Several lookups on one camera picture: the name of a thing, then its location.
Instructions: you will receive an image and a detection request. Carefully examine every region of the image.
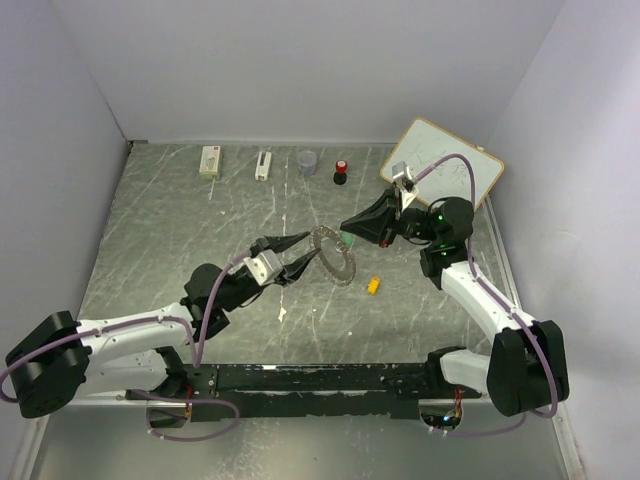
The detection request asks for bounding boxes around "small whiteboard yellow frame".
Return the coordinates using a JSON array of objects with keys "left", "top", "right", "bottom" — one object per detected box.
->
[{"left": 380, "top": 118, "right": 505, "bottom": 207}]

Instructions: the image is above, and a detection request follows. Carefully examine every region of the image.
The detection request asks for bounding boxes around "green tagged key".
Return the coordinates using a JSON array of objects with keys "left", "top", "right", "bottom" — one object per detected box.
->
[{"left": 339, "top": 231, "right": 355, "bottom": 249}]

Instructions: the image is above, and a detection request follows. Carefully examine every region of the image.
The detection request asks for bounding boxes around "aluminium rail frame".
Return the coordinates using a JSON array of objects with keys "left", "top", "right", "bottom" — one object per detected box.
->
[{"left": 9, "top": 199, "right": 586, "bottom": 480}]

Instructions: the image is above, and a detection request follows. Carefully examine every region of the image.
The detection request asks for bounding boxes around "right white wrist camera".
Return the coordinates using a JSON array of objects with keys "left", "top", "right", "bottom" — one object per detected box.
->
[{"left": 392, "top": 161, "right": 418, "bottom": 213}]

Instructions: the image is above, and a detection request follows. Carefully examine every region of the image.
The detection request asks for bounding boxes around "white stapler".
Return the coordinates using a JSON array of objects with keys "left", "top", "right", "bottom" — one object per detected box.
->
[{"left": 254, "top": 150, "right": 272, "bottom": 182}]

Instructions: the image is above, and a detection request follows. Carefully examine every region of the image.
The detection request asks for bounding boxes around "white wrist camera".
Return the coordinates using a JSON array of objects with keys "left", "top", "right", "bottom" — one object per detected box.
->
[
  {"left": 243, "top": 250, "right": 283, "bottom": 286},
  {"left": 392, "top": 161, "right": 418, "bottom": 213}
]

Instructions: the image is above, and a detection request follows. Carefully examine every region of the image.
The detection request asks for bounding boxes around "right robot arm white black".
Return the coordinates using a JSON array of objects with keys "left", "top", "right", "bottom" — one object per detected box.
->
[{"left": 340, "top": 187, "right": 569, "bottom": 418}]

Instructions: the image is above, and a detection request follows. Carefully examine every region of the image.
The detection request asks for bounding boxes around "red black stamp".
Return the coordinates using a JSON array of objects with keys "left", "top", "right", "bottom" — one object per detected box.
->
[{"left": 333, "top": 159, "right": 348, "bottom": 185}]

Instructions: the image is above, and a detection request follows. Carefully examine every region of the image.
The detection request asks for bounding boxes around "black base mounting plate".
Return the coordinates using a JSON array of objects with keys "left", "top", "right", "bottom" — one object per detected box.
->
[{"left": 153, "top": 362, "right": 458, "bottom": 420}]

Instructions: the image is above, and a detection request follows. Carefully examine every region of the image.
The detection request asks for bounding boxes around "clear cup of paperclips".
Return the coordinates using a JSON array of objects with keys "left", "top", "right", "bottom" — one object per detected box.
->
[{"left": 297, "top": 150, "right": 318, "bottom": 177}]

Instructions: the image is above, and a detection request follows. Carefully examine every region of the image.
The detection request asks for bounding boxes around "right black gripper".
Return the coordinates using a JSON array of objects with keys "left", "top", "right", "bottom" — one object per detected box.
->
[{"left": 340, "top": 186, "right": 441, "bottom": 248}]

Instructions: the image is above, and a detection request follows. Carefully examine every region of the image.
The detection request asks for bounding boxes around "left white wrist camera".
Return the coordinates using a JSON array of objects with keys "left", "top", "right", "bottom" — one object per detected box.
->
[{"left": 243, "top": 250, "right": 283, "bottom": 286}]

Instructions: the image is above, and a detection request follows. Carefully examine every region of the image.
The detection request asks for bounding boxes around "yellow tagged key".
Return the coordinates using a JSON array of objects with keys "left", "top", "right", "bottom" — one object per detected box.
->
[{"left": 367, "top": 276, "right": 381, "bottom": 295}]

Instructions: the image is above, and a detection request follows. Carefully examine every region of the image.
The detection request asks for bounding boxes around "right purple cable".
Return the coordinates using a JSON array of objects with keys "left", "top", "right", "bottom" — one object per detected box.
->
[{"left": 412, "top": 152, "right": 559, "bottom": 437}]

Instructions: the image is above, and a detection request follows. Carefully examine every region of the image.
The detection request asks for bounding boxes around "green white staples box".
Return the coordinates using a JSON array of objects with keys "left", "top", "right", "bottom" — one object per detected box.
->
[{"left": 199, "top": 145, "right": 221, "bottom": 180}]

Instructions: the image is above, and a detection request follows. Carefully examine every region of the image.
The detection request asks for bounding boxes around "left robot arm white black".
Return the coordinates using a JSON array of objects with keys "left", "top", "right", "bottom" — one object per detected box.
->
[{"left": 1, "top": 232, "right": 321, "bottom": 418}]

